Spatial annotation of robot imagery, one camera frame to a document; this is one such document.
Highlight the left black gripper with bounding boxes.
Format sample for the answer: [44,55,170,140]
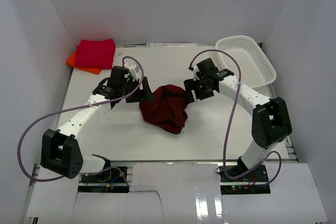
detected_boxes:
[120,77,155,103]

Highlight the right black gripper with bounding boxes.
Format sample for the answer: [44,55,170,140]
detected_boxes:
[184,77,214,104]

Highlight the dark red t-shirt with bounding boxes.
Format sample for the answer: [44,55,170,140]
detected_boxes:
[139,84,188,134]

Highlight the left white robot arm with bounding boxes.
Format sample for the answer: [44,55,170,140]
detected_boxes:
[40,64,155,182]

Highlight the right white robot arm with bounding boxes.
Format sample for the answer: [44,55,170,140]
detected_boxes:
[184,58,292,182]

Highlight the folded crimson t-shirt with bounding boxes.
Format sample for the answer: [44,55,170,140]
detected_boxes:
[75,39,116,69]

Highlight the white perforated plastic basket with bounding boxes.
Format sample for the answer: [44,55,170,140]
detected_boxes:
[215,35,277,88]

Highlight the folded orange t-shirt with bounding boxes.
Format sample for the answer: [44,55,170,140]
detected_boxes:
[66,50,102,74]

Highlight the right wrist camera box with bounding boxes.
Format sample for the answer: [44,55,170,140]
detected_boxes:
[188,62,202,81]

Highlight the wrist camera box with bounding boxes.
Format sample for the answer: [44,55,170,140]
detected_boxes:
[122,62,140,81]
[188,62,202,81]

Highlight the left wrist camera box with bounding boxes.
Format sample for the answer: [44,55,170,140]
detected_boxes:
[122,62,140,81]

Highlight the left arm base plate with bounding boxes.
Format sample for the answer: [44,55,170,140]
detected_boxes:
[78,166,131,194]

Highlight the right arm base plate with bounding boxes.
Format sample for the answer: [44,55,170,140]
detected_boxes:
[215,165,271,195]

